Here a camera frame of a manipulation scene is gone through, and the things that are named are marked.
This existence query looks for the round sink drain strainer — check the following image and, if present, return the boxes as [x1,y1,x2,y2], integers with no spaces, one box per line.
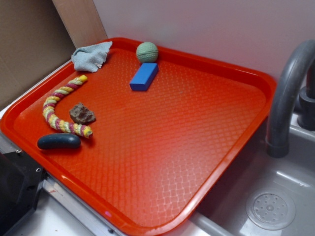
[246,188,296,231]

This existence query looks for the dark teal oblong object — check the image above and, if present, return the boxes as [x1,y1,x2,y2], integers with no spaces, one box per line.
[37,133,81,149]

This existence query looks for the yellow pink twisted rope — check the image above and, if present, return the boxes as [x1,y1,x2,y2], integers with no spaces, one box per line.
[42,74,93,139]

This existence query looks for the black faucet knob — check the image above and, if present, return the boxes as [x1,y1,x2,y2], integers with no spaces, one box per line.
[298,62,315,131]

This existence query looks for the grey curved faucet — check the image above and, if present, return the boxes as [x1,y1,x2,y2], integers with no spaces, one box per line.
[266,39,315,158]

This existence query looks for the light blue cloth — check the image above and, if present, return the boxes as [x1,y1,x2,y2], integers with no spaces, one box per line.
[71,41,113,73]

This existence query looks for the grey sink basin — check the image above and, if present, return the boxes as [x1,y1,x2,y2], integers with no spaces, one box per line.
[189,115,315,236]

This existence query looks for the blue rectangular block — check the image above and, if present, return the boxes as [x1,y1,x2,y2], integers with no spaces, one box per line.
[129,63,158,91]

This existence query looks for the green textured ball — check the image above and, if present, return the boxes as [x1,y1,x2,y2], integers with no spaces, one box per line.
[136,42,158,63]

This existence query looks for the wooden board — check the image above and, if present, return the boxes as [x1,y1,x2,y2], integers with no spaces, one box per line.
[53,0,108,48]

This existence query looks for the red plastic tray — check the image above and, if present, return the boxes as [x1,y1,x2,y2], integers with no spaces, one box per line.
[0,38,276,236]

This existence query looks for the brown rock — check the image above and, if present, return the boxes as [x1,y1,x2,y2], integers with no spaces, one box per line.
[69,103,96,125]

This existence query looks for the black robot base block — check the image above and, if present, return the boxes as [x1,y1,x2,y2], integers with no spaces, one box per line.
[0,150,46,236]

